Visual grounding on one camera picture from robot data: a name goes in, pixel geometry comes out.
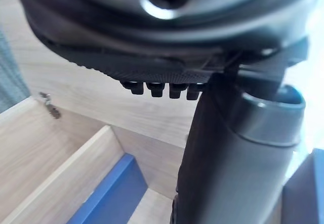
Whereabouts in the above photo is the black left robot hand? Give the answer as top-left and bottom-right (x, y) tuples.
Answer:
(11, 0), (324, 224)

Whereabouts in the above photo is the blue folder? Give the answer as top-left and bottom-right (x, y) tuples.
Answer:
(66, 154), (149, 224)

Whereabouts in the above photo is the teal curtain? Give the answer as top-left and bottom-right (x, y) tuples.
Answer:
(0, 25), (31, 114)

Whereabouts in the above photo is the dark blue box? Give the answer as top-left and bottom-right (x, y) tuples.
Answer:
(280, 147), (324, 224)

